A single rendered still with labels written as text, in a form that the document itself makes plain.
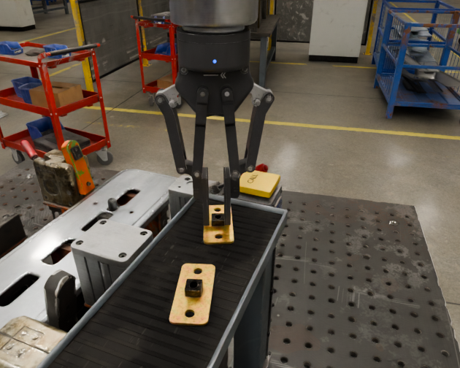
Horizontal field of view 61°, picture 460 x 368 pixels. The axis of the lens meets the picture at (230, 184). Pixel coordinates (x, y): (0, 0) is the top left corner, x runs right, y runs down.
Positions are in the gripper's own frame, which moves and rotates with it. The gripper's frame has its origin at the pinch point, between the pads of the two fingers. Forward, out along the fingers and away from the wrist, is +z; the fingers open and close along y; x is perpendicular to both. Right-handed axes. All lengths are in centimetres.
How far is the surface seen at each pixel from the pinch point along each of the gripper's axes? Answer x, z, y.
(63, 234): -20.5, 20.3, 29.6
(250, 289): 12.5, 3.7, -3.2
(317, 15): -611, 49, -171
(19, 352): 12.3, 12.3, 22.7
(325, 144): -278, 120, -103
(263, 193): -8.2, 4.6, -7.2
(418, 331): -19, 51, -48
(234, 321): 16.5, 3.8, -1.3
